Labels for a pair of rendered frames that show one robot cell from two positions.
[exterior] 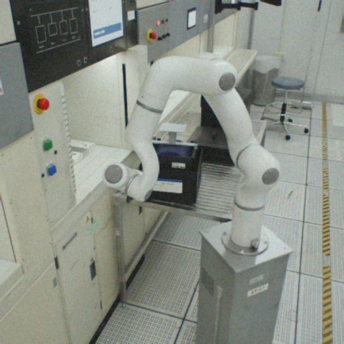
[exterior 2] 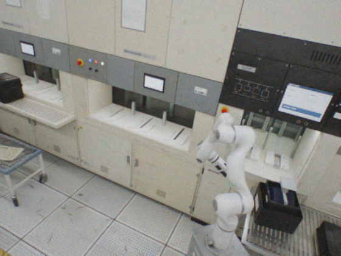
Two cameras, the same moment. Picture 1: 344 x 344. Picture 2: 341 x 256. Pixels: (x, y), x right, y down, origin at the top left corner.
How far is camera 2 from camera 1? 157 cm
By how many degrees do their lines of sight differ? 77
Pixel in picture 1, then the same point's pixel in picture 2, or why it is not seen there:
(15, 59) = (217, 88)
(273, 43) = not seen: outside the picture
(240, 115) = (228, 164)
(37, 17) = (239, 80)
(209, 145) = (328, 236)
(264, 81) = not seen: outside the picture
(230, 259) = (201, 229)
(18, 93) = (213, 99)
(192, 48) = not seen: outside the picture
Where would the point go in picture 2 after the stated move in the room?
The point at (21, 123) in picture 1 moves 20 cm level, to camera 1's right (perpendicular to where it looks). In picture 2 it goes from (209, 110) to (210, 121)
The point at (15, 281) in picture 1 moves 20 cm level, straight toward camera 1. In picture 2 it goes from (182, 154) to (162, 157)
